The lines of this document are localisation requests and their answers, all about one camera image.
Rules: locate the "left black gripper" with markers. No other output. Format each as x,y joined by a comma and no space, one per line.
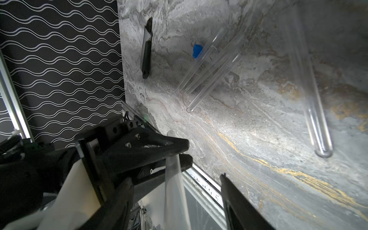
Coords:
120,148

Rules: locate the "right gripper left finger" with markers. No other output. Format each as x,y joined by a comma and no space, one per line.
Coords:
114,213

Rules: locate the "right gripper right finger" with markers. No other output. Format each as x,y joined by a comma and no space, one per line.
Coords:
239,212

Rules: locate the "clear test tube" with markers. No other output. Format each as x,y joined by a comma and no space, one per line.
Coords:
238,41
215,83
210,45
176,215

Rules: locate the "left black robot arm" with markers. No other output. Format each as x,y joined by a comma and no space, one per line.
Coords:
23,181

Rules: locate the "black loose finger part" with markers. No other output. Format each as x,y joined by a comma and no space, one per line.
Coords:
145,58

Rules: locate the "blue stopper left lone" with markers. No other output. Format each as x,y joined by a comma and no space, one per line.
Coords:
197,49

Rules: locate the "aluminium front rail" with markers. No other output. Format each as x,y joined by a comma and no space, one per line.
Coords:
203,201

